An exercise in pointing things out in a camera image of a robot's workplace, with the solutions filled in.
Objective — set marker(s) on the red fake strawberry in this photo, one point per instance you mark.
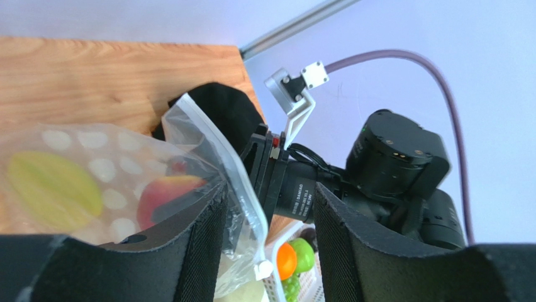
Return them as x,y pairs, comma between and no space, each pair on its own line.
165,197

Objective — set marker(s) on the orange fake orange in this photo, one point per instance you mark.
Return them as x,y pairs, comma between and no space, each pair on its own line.
286,261

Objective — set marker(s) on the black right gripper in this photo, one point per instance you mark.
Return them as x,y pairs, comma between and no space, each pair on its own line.
392,162

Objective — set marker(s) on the green fake apple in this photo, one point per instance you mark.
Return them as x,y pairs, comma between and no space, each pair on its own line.
305,255

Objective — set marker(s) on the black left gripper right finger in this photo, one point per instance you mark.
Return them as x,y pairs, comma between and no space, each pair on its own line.
362,260

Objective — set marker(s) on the blue beige checked pillow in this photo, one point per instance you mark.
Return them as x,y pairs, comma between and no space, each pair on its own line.
253,291

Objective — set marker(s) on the yellow fake starfruit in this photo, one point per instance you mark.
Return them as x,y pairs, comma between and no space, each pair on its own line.
56,191

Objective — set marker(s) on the white perforated plastic basket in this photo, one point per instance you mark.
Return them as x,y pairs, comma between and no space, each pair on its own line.
311,281

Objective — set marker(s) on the dark brown fake food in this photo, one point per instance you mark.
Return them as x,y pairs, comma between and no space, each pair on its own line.
309,234

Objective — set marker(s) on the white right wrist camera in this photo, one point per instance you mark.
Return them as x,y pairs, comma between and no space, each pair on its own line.
293,95

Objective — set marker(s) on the clear dotted zip bag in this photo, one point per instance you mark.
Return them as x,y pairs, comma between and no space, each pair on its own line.
123,163

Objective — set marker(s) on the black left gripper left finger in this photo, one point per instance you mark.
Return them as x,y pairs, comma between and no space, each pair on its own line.
175,260

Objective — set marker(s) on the green fake lettuce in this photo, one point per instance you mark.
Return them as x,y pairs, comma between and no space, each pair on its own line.
291,287

